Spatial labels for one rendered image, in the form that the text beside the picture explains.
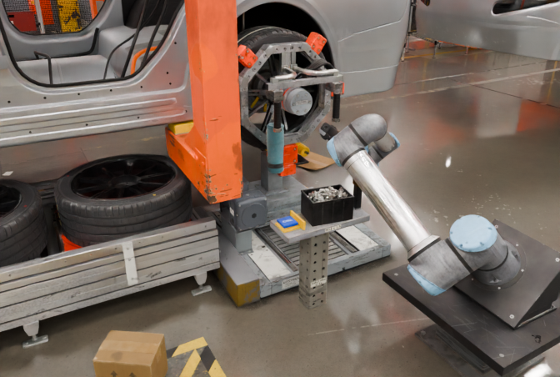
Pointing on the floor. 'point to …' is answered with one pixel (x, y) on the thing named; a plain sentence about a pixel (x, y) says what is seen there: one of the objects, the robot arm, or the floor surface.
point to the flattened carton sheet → (317, 162)
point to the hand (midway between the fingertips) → (320, 128)
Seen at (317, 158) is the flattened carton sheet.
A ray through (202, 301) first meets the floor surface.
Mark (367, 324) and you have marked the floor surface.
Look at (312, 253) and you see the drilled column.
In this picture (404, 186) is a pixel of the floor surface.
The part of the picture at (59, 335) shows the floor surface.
